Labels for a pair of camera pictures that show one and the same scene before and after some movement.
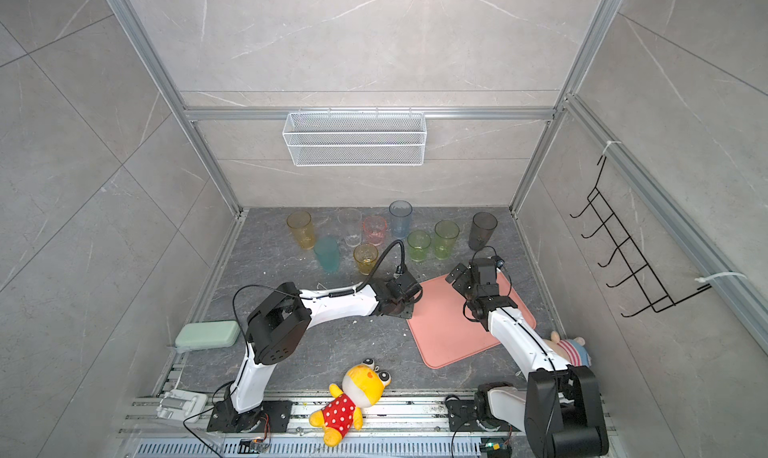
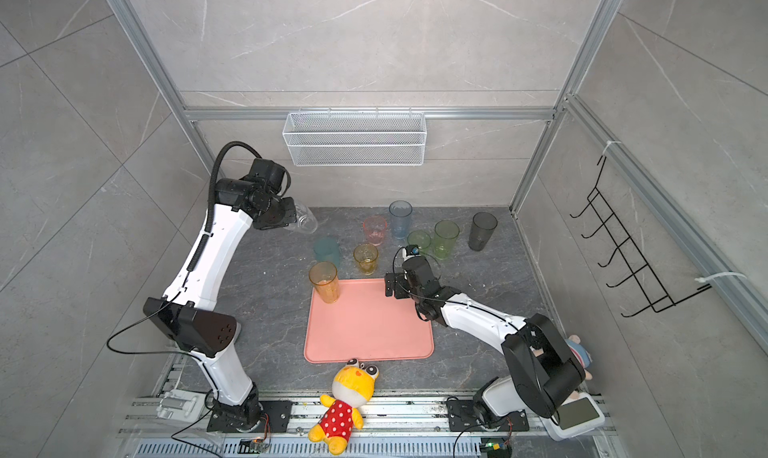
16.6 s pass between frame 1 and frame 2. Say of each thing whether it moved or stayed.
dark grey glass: stayed
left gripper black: moved
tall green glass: stayed
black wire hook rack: stayed
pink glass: stayed
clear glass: moved
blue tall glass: stayed
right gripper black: moved
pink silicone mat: moved
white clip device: stayed
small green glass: stayed
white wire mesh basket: stayed
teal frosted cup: stayed
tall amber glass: moved
